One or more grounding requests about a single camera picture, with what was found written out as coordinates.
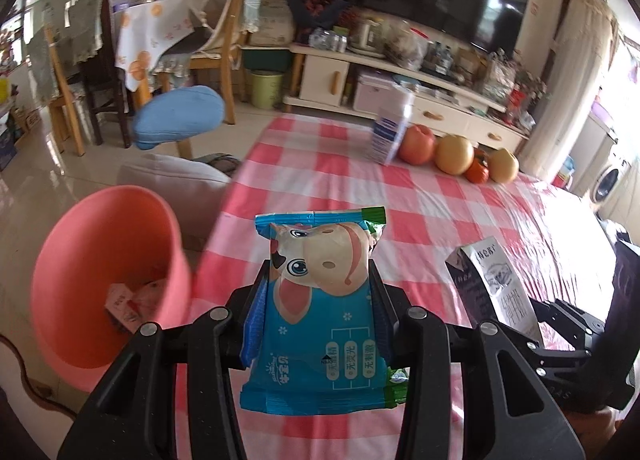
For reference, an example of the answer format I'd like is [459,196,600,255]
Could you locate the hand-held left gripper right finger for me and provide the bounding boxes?
[367,260,586,460]

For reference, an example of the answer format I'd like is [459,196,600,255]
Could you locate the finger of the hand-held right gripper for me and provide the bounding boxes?
[535,345,601,393]
[530,297,608,348]

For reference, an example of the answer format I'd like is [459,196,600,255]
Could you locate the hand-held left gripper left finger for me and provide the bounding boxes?
[57,260,281,460]

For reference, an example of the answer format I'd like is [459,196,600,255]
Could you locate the blue cow snack packet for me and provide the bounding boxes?
[239,206,408,413]

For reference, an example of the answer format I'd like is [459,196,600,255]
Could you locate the white grey paper carton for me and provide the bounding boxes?
[444,240,546,346]

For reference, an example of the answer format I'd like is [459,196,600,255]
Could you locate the pink plastic bin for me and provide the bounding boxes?
[29,184,193,393]

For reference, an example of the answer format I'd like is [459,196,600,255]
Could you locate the person's right hand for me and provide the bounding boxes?
[562,405,633,460]

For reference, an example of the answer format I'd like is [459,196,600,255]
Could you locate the red white checked tablecloth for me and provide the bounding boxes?
[172,112,640,460]

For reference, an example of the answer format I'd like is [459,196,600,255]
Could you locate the dark round stool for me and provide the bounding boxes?
[192,152,243,178]

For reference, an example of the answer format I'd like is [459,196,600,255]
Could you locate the red blue bag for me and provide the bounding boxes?
[555,155,576,191]

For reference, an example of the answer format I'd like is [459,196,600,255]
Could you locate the white washing machine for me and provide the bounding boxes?
[570,132,633,206]

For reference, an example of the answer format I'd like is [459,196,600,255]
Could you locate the light grey cushion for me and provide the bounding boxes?
[117,154,233,251]

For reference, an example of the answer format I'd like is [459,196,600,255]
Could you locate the yellow pear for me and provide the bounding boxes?
[434,135,475,176]
[487,147,521,184]

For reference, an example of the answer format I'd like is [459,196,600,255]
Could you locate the red apple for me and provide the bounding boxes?
[397,124,437,166]

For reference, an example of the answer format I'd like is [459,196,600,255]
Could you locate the orange persimmon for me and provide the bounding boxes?
[464,160,490,185]

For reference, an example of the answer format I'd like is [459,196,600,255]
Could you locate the white plastic bottle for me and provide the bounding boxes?
[362,90,416,167]

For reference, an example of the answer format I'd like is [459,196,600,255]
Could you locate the blue cushioned stool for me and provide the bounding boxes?
[132,85,226,152]

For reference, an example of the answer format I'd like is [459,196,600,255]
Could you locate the pale green waste bin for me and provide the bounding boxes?
[249,69,285,110]

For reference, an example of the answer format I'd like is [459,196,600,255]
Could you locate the pink storage box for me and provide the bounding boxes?
[352,72,396,113]

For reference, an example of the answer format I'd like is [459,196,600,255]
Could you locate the red package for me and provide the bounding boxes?
[505,87,528,123]

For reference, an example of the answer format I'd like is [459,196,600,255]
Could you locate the white lace curtain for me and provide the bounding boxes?
[520,0,621,181]

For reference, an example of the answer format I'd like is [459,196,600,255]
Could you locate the cream television cabinet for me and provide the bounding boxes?
[282,42,531,153]

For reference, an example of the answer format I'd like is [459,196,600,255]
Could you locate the dried flower bunch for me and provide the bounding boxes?
[515,65,551,106]

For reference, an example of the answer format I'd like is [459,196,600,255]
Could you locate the dark green crate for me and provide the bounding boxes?
[242,47,293,72]

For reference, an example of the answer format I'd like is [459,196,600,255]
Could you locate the filled clear plastic bag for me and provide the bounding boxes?
[480,50,516,96]

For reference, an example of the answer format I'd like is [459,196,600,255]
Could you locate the brown cardboard box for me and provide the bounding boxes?
[456,47,483,78]

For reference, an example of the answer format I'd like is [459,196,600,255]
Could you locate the cluster of small glass jars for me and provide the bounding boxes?
[307,27,348,53]

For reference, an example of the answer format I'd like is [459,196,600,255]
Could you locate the dark wooden chair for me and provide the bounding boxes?
[65,0,136,148]

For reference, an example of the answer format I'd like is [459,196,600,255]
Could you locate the glass electric kettle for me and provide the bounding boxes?
[350,17,386,57]

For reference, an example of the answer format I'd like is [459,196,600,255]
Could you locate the white printed sack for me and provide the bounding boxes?
[247,0,296,46]

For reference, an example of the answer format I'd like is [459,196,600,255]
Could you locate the white orange-print tablecloth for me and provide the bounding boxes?
[114,0,196,91]

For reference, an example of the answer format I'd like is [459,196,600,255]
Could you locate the dark wrapped flower bouquet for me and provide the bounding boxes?
[282,0,351,43]

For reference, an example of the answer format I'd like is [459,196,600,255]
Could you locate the grey lace chair cover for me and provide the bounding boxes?
[65,0,108,66]

